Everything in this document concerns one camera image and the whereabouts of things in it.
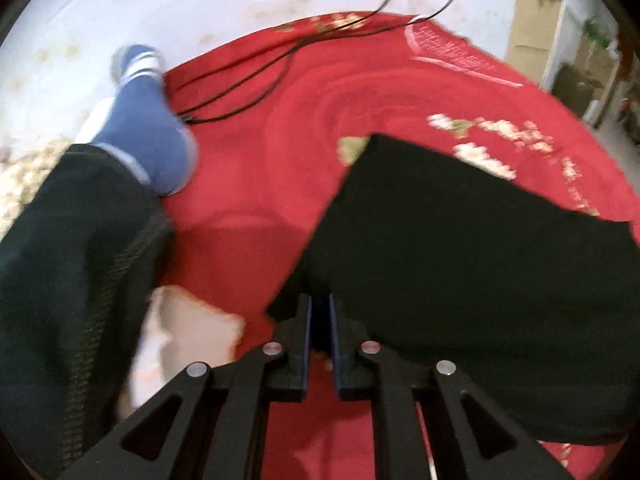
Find blue striped sock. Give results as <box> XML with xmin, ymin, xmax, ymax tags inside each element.
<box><xmin>90</xmin><ymin>44</ymin><xmax>199</xmax><ymax>197</ymax></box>

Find person's dark trouser leg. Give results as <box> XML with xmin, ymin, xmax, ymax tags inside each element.
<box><xmin>0</xmin><ymin>142</ymin><xmax>174</xmax><ymax>479</ymax></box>

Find pale peach cloth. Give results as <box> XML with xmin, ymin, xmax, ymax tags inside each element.
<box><xmin>119</xmin><ymin>285</ymin><xmax>247</xmax><ymax>413</ymax></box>

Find black pants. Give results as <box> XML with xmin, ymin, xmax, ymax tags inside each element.
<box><xmin>267</xmin><ymin>132</ymin><xmax>640</xmax><ymax>447</ymax></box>

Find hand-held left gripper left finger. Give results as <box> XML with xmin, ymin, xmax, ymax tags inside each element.
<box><xmin>60</xmin><ymin>292</ymin><xmax>313</xmax><ymax>480</ymax></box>

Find red printed blanket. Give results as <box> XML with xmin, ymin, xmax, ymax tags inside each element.
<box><xmin>117</xmin><ymin>10</ymin><xmax>640</xmax><ymax>480</ymax></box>

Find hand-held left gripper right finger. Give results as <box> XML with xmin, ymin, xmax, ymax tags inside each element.
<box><xmin>327</xmin><ymin>292</ymin><xmax>576</xmax><ymax>480</ymax></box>

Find black cable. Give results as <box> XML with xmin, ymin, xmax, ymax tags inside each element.
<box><xmin>167</xmin><ymin>0</ymin><xmax>423</xmax><ymax>93</ymax></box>
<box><xmin>172</xmin><ymin>0</ymin><xmax>473</xmax><ymax>126</ymax></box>

